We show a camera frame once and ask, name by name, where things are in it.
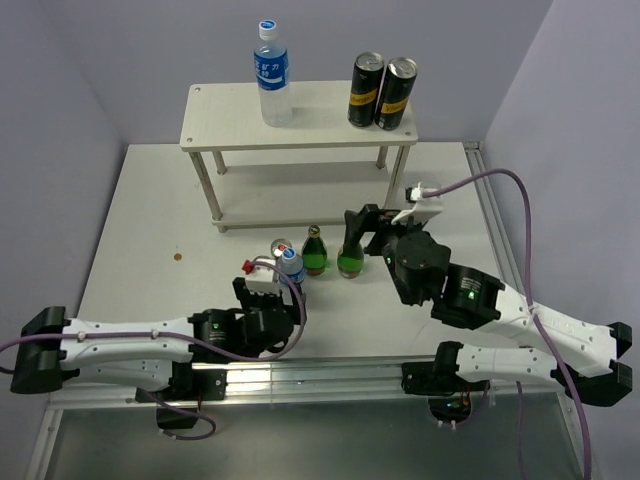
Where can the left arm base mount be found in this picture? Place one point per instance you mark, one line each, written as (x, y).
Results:
(178, 411)

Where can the white two-tier shelf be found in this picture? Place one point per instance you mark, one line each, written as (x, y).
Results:
(308, 172)

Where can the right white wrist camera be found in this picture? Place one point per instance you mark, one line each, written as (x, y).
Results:
(420, 206)

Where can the left black tall can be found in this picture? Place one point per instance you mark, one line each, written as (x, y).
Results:
(367, 76)

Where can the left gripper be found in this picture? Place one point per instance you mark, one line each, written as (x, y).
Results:
(275, 297)

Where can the green glass bottle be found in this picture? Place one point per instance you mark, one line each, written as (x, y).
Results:
(350, 260)
(314, 252)

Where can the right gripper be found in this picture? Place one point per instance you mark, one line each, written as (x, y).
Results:
(372, 218)

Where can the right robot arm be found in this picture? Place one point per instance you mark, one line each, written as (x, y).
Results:
(553, 349)

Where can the black tall can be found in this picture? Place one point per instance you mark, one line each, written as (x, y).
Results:
(398, 81)
(367, 76)

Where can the right black tall can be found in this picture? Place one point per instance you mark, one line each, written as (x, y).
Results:
(398, 81)

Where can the aluminium side rail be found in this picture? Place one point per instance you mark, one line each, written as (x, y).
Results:
(489, 249)

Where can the right green glass bottle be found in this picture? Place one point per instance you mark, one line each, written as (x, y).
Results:
(350, 260)

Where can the aluminium front rail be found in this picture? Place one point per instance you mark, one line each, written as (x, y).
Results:
(299, 381)

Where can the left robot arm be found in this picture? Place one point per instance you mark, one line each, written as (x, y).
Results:
(55, 350)

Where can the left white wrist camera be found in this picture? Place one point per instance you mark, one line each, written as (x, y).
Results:
(260, 278)

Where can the blue-label water bottle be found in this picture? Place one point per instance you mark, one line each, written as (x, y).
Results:
(271, 65)
(292, 266)

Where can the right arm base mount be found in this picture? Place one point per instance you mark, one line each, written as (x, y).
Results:
(452, 401)

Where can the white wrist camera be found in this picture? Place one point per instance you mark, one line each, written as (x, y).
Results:
(260, 278)
(420, 206)

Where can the left green glass bottle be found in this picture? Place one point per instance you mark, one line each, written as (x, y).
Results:
(314, 252)

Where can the rear silver energy can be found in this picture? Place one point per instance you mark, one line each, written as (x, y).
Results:
(278, 246)

